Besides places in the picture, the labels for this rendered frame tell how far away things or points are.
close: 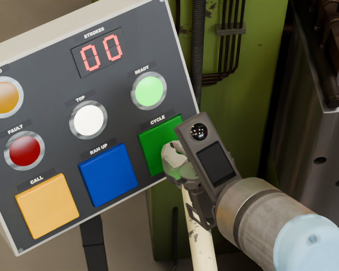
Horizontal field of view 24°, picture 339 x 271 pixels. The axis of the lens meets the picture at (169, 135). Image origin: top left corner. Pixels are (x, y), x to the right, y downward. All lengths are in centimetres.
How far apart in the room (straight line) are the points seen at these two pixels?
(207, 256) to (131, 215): 81
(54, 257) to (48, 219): 110
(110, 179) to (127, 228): 111
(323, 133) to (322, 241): 55
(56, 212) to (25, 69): 22
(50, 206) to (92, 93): 17
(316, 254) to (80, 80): 42
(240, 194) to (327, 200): 67
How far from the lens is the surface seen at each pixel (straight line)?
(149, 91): 114
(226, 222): 97
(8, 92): 106
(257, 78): 157
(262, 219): 93
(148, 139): 117
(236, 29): 143
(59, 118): 110
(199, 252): 151
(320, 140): 143
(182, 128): 101
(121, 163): 115
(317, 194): 160
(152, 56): 113
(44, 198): 113
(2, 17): 281
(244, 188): 98
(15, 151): 109
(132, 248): 223
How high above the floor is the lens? 199
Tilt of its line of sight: 55 degrees down
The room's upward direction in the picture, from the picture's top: straight up
